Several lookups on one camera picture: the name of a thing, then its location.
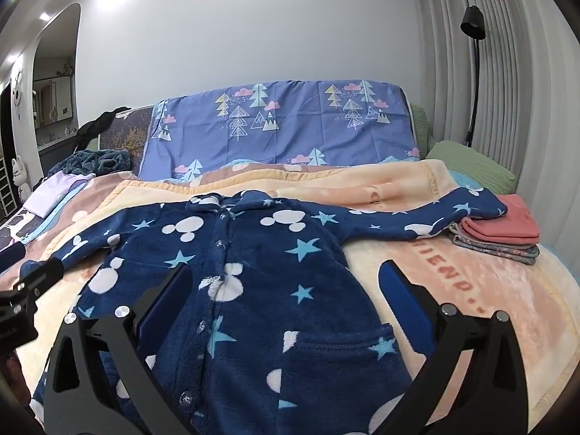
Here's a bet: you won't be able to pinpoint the dark teal fleece blanket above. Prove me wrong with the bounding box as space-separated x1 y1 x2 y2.
47 149 132 177

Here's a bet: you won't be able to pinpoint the peach printed fleece blanket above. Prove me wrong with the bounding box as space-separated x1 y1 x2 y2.
0 158 580 435

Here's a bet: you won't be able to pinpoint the black floor lamp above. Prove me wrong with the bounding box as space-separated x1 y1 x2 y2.
460 5 488 148

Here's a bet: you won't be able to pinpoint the wall mirror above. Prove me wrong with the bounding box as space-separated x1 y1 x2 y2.
34 75 73 128

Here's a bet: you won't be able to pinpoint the blue tree print quilt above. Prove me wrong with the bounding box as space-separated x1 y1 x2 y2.
138 79 422 182

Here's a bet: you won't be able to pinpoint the black garment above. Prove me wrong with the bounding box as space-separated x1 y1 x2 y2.
75 106 132 146

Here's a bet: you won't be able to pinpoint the green pillow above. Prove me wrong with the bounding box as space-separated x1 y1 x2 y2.
410 104 517 195

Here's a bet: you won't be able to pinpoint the dark tree print cushion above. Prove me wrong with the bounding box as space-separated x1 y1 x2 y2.
97 106 157 175

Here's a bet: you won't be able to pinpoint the lavender cloth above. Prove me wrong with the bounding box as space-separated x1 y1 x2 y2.
22 172 96 218

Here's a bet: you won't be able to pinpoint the navy star print fleece romper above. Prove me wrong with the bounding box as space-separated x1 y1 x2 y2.
45 192 508 435

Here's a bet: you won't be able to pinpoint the white cat figurine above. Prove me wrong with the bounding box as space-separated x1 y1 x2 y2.
10 156 30 193

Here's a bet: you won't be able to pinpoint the pink folded cloth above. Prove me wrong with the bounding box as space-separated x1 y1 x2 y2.
462 194 541 243

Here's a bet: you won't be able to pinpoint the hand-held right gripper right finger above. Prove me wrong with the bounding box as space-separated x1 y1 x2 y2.
378 259 531 435

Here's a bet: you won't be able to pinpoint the grey patterned folded clothes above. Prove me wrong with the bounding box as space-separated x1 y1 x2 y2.
448 224 540 266

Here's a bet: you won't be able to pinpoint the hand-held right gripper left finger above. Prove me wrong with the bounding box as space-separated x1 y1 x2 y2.
43 263 195 435

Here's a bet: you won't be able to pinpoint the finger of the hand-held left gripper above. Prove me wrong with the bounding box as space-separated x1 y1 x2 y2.
0 241 26 273
17 257 65 294

